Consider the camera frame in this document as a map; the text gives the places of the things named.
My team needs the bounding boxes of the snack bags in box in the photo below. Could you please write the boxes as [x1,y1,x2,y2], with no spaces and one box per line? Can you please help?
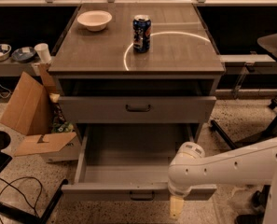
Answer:
[49,93,74,133]

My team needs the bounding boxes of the black cable on floor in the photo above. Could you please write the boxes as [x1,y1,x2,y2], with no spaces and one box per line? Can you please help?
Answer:
[0,175,44,224]

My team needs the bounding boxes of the grey top drawer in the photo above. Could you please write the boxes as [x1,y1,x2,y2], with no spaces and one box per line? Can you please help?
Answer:
[59,96,216,124]

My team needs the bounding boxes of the dark side table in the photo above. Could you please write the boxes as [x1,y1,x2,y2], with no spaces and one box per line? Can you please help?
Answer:
[257,34,277,62]

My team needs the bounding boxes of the blue patterned bowl right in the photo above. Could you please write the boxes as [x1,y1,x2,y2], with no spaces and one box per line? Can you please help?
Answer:
[11,47,36,63]

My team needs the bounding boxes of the blue soda can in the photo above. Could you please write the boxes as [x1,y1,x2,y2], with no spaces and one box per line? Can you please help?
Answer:
[132,15,151,53]

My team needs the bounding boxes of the black stand base left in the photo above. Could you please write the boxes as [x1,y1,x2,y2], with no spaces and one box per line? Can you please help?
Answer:
[0,179,68,224]

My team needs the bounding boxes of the grey drawer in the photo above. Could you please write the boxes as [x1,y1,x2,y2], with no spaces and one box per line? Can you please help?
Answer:
[59,96,216,124]
[61,123,218,203]

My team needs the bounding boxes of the grey drawer cabinet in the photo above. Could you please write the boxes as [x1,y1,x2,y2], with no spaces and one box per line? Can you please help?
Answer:
[48,2,226,147]

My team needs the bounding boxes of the white bowl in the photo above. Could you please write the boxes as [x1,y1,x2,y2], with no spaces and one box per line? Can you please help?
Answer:
[77,10,112,32]

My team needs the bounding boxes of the white paper cup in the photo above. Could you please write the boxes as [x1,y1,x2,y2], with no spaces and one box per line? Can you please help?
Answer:
[35,43,51,63]

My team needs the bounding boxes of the dark shoe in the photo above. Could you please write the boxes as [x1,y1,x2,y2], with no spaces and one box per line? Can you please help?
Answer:
[235,215,264,224]

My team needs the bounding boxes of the open cardboard box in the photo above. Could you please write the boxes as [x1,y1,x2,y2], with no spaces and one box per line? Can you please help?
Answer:
[0,72,81,162]

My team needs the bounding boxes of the black stand base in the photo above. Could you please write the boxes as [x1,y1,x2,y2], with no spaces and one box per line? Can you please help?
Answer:
[0,179,68,224]
[209,98,277,151]

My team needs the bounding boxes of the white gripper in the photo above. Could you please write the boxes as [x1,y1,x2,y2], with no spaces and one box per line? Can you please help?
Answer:
[168,181,191,219]

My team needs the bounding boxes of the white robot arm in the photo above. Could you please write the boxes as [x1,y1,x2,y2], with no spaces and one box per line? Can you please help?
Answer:
[168,137,277,224]

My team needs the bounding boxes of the black stand base right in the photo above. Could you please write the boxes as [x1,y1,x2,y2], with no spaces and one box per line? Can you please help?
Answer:
[209,98,277,151]

